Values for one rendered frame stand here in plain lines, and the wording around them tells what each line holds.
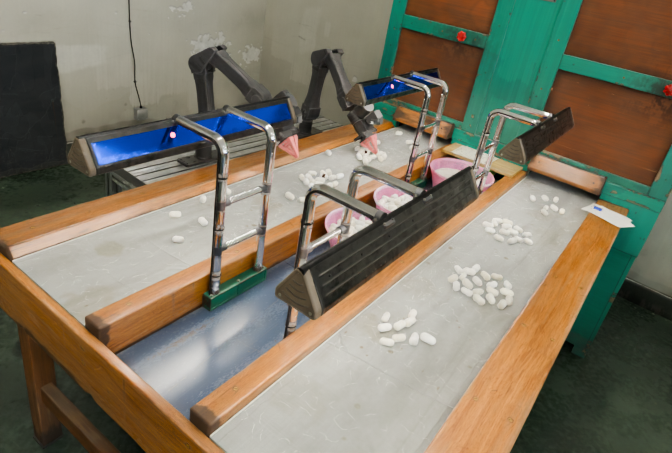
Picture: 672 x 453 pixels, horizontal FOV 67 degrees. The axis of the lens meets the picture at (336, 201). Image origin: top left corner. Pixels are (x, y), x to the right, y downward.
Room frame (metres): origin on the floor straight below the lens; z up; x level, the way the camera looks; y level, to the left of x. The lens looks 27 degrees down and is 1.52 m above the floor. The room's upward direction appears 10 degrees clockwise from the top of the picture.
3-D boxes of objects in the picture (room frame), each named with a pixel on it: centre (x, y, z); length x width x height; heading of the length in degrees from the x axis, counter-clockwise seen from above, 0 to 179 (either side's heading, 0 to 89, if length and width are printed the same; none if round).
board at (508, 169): (2.15, -0.60, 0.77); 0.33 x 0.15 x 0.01; 58
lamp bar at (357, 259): (0.85, -0.13, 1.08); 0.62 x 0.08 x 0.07; 148
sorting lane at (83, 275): (1.63, 0.12, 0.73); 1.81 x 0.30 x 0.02; 148
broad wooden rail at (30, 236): (1.74, 0.30, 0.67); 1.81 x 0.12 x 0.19; 148
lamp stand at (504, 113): (1.71, -0.57, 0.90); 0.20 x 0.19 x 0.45; 148
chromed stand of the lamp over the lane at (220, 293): (1.10, 0.28, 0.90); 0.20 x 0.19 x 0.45; 148
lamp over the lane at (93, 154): (1.14, 0.35, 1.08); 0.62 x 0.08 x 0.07; 148
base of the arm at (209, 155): (1.84, 0.55, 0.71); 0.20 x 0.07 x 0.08; 145
